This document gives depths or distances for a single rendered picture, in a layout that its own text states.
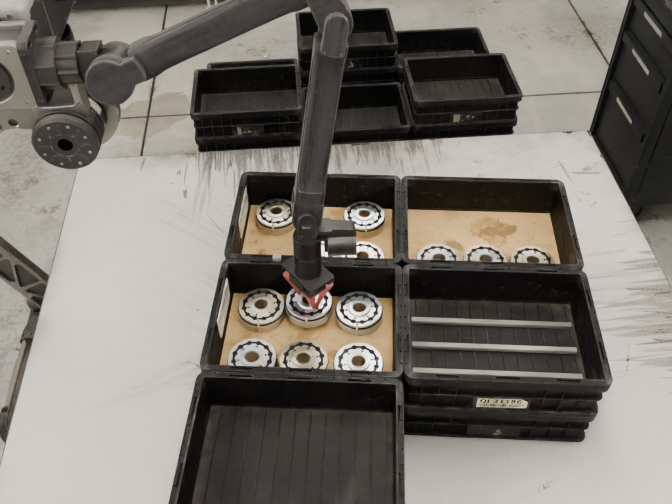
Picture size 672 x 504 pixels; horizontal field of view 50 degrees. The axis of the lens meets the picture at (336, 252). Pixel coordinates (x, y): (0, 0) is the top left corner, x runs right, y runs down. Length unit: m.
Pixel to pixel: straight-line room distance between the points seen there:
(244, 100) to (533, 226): 1.40
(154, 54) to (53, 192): 2.20
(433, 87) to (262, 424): 1.80
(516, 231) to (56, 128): 1.10
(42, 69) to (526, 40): 3.34
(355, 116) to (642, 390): 1.65
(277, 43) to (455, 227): 2.54
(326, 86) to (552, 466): 0.91
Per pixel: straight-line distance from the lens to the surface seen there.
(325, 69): 1.26
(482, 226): 1.85
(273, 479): 1.42
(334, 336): 1.59
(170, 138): 3.56
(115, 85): 1.27
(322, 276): 1.50
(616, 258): 2.05
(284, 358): 1.53
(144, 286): 1.93
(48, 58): 1.30
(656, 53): 2.90
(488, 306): 1.68
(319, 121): 1.30
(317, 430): 1.47
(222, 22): 1.24
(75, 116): 1.67
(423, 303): 1.66
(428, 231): 1.82
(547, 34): 4.39
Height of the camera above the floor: 2.10
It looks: 46 degrees down
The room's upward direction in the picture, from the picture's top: 1 degrees counter-clockwise
